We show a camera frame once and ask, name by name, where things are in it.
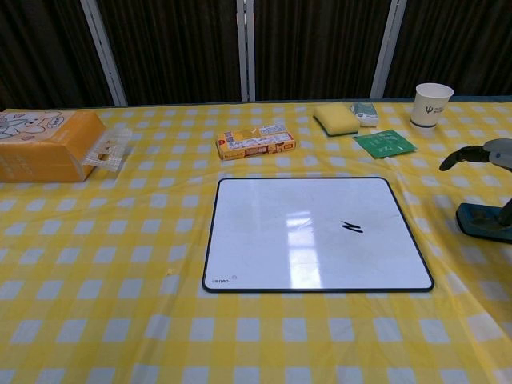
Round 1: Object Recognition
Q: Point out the yellow white checkered tablecloth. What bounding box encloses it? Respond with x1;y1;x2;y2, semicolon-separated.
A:
0;99;512;384

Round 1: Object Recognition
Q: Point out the yellow sponge with green base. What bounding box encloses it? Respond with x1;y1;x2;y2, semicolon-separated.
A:
312;102;361;138

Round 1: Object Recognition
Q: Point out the white paper cup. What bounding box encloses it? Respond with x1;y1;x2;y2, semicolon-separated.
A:
409;82;455;130

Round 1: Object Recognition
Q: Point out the green flat sachet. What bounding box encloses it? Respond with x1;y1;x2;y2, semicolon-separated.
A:
352;130;418;160

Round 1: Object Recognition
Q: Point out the small white green packet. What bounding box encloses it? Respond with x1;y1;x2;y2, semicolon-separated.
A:
349;102;379;128

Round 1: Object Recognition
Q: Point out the white whiteboard with dark frame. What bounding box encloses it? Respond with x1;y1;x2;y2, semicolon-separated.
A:
202;177;435;294

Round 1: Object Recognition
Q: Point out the white partition post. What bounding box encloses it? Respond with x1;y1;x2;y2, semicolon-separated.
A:
369;0;407;99
236;0;257;102
79;0;129;107

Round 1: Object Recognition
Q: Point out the dark teal board eraser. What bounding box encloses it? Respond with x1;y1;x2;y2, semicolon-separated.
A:
455;202;512;243

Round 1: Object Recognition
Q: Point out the orange cartoon tissue pack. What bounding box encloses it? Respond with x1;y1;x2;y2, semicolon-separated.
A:
0;110;133;184

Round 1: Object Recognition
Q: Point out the small yellow cardboard box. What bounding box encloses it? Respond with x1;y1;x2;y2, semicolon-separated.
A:
216;122;298;162

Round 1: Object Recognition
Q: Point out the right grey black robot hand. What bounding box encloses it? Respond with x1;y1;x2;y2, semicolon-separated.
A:
438;138;512;226

